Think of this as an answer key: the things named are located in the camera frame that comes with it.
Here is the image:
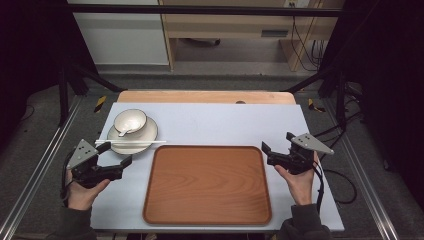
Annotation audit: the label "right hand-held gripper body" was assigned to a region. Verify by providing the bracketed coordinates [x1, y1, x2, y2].
[266, 132, 335, 176]

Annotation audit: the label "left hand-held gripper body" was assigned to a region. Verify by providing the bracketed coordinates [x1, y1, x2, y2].
[66, 138, 125, 190]

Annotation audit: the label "white chopstick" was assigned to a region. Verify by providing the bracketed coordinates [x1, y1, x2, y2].
[95, 139, 168, 144]
[95, 142, 158, 147]

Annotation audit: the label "person's right hand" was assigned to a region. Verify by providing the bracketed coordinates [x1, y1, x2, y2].
[273, 151, 322, 207]

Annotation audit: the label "person's left hand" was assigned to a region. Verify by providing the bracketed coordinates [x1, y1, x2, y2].
[64, 168, 111, 212]

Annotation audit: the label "white ceramic spoon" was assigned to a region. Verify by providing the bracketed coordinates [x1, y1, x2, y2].
[117, 121, 140, 138]

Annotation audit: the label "white plate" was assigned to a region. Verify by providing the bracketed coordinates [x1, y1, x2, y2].
[106, 115, 159, 156]

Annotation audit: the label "yellow black floor tape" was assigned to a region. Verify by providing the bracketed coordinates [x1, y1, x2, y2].
[307, 97, 327, 113]
[93, 95, 108, 114]

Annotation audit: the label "white bowl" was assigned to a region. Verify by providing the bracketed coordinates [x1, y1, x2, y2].
[113, 108, 148, 138]

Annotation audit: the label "black metal stand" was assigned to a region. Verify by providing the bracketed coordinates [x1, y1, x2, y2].
[57, 54, 125, 127]
[283, 64, 348, 129]

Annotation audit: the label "brown wooden tray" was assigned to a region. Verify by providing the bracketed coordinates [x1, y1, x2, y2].
[142, 144, 273, 227]

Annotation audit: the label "wooden table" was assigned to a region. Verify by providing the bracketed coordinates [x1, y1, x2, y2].
[116, 89, 297, 106]

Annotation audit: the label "white cabinet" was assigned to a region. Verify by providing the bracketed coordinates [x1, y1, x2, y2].
[67, 0, 170, 66]

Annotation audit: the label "black curtain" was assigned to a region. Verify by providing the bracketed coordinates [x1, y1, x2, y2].
[319, 0, 424, 209]
[0, 0, 98, 149]

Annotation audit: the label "light wooden desk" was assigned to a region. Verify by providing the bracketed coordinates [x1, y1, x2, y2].
[157, 0, 345, 73]

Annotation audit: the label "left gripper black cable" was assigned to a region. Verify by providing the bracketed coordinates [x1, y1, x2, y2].
[59, 149, 77, 208]

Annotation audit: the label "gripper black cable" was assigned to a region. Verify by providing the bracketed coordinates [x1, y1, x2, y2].
[312, 159, 326, 215]
[59, 149, 77, 208]

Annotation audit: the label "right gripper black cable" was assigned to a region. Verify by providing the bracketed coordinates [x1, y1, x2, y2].
[312, 159, 326, 215]

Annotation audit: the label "aluminium rail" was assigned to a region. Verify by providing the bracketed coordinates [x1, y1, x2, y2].
[321, 99, 401, 240]
[0, 95, 84, 240]

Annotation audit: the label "black floor cable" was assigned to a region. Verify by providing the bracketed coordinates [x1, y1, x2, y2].
[322, 168, 358, 205]

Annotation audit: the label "hanging black cables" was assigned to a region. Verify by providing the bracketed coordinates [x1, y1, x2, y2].
[290, 15, 326, 72]

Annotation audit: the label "black horizontal frame bar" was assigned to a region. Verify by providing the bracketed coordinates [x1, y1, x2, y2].
[70, 3, 345, 18]

